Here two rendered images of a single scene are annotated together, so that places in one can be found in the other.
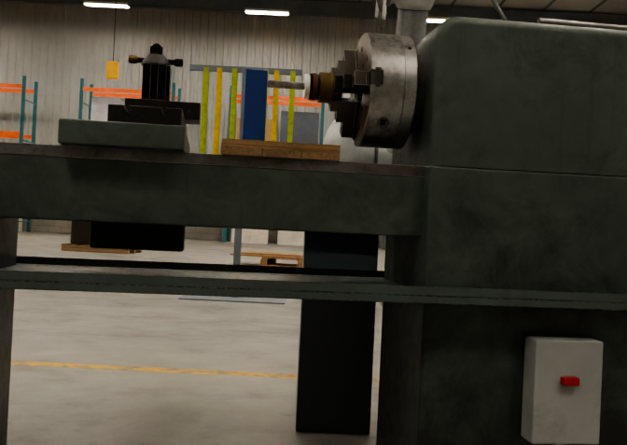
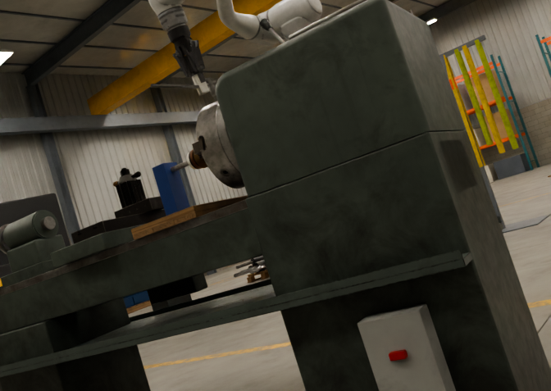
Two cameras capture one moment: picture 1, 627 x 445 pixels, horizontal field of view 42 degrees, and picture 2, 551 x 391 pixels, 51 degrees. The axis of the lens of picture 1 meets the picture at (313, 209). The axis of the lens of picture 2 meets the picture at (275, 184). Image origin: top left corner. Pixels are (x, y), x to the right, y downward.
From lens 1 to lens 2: 1.61 m
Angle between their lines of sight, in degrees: 37
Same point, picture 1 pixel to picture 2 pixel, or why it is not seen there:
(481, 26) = (239, 72)
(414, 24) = not seen: hidden behind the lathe
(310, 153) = (178, 219)
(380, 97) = (209, 156)
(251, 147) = (147, 229)
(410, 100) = (229, 149)
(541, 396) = (380, 373)
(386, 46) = (206, 115)
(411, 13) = not seen: hidden behind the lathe
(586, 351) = (405, 323)
